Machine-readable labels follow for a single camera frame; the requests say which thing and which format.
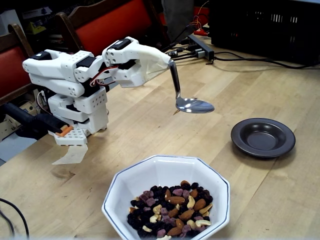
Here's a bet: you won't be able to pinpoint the taped white gripper finger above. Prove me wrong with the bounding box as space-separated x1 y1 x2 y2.
137 44 172 70
112 65 166 88

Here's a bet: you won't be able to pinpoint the white gripper body with motor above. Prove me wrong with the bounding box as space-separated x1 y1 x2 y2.
101 36 140 76

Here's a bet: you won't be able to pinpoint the bent metal spoon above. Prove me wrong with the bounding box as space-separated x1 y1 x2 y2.
167 60 215 114

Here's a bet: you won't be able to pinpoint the brown almond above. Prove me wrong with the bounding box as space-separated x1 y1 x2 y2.
165 196 186 205

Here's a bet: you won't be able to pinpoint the white octagonal bowl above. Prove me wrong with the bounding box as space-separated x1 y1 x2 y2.
101 154 231 240

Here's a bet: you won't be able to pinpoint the dark brown plate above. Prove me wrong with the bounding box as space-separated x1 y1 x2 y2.
230 117 296 159

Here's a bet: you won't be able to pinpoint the wooden chair with red backrest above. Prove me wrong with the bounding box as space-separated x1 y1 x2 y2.
55 0 171 58

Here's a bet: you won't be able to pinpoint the grey trouser leg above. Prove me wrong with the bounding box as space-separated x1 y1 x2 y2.
161 0 195 43

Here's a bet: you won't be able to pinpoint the grey usb hub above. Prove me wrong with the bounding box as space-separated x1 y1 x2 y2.
187 34 215 62

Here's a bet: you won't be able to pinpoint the yellow box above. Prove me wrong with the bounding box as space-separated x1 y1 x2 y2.
26 21 47 35

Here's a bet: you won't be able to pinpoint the box with blue logo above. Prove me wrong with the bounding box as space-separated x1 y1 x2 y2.
21 6 53 20

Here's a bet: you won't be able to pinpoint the translucent tape flap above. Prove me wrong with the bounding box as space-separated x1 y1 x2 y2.
51 144 89 165

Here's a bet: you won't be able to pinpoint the black plastic crate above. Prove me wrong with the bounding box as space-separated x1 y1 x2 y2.
208 0 320 65

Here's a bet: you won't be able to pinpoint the black clamp with orange tips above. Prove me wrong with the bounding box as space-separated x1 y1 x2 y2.
1 102 74 141

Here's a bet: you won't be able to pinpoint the wooden chair with red seat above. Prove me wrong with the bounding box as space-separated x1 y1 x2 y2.
0 23 41 106

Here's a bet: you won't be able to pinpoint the trail mix heap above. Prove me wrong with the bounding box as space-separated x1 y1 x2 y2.
126 180 214 240

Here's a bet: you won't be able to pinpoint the cardboard box with print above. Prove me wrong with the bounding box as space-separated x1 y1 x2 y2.
0 113 23 142

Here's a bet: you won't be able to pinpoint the black usb cable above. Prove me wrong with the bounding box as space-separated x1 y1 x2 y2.
159 37 192 52
172 52 202 62

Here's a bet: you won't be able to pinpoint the red servo wire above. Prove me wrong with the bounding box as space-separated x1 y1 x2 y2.
88 65 118 87

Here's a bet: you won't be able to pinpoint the colourful jumper wires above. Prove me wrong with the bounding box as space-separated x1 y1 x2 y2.
188 0 211 31

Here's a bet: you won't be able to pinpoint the white perforated base plate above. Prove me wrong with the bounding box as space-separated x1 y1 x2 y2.
48 124 89 146

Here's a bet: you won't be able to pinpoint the thick black power cable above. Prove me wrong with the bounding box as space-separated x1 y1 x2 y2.
212 51 320 70

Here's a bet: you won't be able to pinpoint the thin black cable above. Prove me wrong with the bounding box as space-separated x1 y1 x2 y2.
0 198 30 240

